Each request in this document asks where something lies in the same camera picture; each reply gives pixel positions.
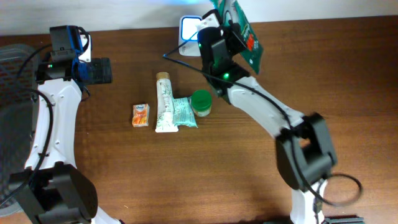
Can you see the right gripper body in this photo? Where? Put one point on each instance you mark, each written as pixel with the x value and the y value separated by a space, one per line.
pixel 229 38

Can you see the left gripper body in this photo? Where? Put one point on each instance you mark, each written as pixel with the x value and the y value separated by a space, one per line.
pixel 102 70

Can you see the green white package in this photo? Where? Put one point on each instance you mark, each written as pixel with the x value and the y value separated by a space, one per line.
pixel 232 13

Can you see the green lid jar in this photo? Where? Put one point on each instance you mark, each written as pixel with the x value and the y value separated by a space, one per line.
pixel 201 102

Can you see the small orange carton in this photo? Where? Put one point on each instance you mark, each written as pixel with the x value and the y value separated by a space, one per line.
pixel 140 115

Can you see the teal wipes packet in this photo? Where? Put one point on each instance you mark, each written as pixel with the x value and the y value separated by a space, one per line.
pixel 183 113

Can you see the white tube with tan cap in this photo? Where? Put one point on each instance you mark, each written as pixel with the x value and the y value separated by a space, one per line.
pixel 165 104

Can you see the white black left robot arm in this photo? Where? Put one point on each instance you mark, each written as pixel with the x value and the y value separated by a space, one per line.
pixel 51 189

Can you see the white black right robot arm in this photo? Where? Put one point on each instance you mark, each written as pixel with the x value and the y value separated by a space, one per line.
pixel 304 150

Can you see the white barcode scanner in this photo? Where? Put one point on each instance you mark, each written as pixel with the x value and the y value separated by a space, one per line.
pixel 188 33

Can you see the grey plastic basket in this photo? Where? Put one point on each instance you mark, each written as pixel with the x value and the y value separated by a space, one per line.
pixel 17 109

